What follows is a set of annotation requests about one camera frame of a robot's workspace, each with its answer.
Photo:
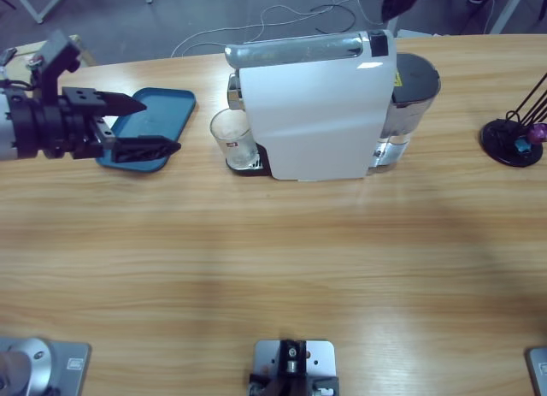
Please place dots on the grey metal clamp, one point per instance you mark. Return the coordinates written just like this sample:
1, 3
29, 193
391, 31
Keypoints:
8, 54

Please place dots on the black drip tray metal grille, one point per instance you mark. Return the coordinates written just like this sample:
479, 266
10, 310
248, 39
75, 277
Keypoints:
245, 170

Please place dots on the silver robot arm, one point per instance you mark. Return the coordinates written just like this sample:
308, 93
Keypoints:
5, 126

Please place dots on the clear drinking glass red logo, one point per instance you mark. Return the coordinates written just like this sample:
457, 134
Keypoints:
233, 135

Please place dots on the clear water tank black lid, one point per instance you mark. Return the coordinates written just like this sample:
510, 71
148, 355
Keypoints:
416, 79

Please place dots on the grey coffee machine lever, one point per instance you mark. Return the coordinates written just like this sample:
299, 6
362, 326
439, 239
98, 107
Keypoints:
295, 49

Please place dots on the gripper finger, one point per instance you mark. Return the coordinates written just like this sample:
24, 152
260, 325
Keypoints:
397, 0

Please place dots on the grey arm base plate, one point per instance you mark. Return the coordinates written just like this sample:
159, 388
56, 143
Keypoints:
538, 370
64, 366

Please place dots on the white capsule coffee machine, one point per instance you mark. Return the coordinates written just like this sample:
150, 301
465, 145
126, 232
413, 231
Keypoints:
316, 114

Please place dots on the blue plastic tray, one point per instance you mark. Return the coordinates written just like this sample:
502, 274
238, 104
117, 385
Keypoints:
166, 118

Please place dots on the white metal table frame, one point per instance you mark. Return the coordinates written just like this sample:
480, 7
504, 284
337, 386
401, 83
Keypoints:
37, 12

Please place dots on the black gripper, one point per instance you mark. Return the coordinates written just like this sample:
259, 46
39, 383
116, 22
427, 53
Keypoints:
55, 126

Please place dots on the teal coffee capsule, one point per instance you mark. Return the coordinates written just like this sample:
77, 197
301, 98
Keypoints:
521, 145

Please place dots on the purple coffee capsule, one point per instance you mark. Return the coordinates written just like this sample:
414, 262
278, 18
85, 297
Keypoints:
537, 134

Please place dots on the wooden shipping crate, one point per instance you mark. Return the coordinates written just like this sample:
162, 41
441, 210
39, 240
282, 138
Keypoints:
23, 60

